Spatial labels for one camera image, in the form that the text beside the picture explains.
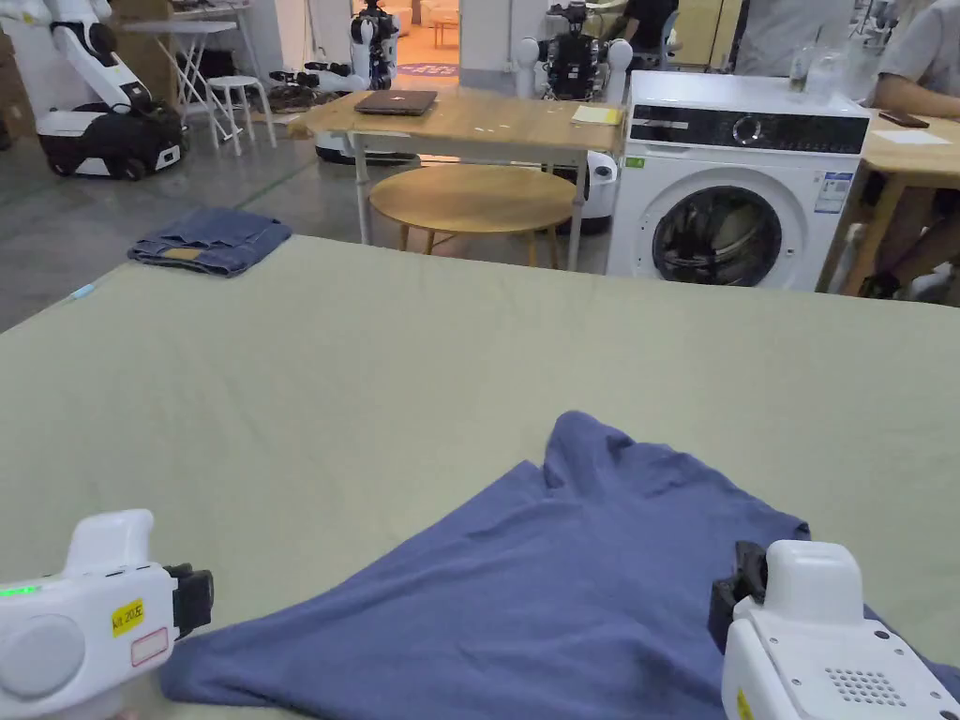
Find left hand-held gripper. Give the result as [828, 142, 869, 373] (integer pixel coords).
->
[0, 509, 216, 703]

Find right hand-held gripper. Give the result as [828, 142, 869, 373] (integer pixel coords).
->
[708, 539, 960, 720]

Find dark blue shirt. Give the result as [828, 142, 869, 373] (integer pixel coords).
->
[157, 410, 960, 720]

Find bed with pale green sheet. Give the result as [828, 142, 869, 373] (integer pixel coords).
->
[0, 233, 960, 720]

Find folded blue jeans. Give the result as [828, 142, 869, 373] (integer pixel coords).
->
[127, 206, 293, 279]

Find white washing machine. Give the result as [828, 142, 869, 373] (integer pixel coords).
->
[605, 44, 873, 293]

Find white wheeled robot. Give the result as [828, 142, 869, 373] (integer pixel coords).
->
[33, 0, 190, 182]

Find light wooden desk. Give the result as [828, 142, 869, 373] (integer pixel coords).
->
[816, 108, 960, 295]

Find white round stool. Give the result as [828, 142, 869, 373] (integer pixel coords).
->
[202, 74, 275, 158]

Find round wooden table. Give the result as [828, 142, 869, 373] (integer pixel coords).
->
[367, 164, 577, 271]

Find white folding table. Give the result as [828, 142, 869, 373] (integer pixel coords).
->
[122, 20, 241, 115]

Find rectangular wooden table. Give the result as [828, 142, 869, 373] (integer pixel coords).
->
[288, 87, 628, 272]

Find black humanoid robot white shoulders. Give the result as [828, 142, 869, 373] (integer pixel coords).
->
[513, 0, 636, 235]

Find white and black armed robot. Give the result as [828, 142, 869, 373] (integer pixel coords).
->
[268, 0, 423, 165]

